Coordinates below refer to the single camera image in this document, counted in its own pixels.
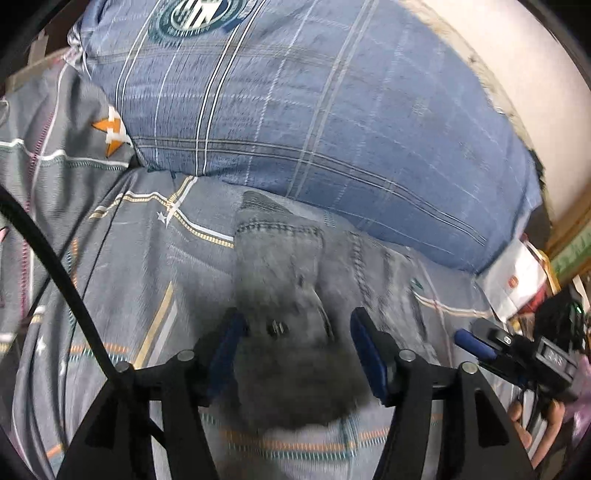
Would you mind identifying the blue plaid pillow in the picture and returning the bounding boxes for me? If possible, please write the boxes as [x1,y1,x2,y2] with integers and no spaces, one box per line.
[68,1,543,272]

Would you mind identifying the grey patterned bed sheet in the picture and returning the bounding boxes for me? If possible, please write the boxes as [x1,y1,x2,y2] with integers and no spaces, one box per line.
[1,61,492,479]

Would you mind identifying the white plastic bag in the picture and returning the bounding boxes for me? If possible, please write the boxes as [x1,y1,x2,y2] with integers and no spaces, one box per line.
[477,239,547,322]

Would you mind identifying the person right hand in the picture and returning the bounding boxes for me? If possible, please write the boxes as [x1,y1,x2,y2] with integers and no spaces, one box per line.
[507,400,565,468]

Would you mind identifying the grey denim pants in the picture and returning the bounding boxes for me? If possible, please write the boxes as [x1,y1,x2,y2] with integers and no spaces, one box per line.
[235,191,437,431]

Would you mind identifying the black cable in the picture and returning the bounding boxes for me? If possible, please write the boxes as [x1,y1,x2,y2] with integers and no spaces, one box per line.
[0,186,126,379]

